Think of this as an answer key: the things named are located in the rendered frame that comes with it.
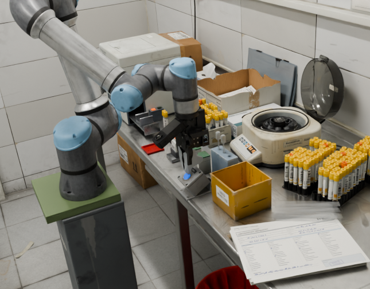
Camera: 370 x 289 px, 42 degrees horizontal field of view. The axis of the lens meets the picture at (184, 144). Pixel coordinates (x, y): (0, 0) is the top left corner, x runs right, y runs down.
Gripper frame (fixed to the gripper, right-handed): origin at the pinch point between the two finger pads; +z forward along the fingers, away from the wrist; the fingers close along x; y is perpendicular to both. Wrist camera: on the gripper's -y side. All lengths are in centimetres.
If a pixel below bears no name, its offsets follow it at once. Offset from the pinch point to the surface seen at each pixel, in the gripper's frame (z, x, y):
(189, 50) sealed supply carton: -7, 97, 50
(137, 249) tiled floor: 96, 90, 5
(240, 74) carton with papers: -4, 56, 55
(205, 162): 3.9, 7.5, 10.8
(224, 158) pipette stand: -1.5, -2.2, 12.6
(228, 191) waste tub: -0.3, -18.0, 4.9
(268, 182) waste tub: -0.8, -20.5, 16.7
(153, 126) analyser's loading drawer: 3.4, 44.0, 7.0
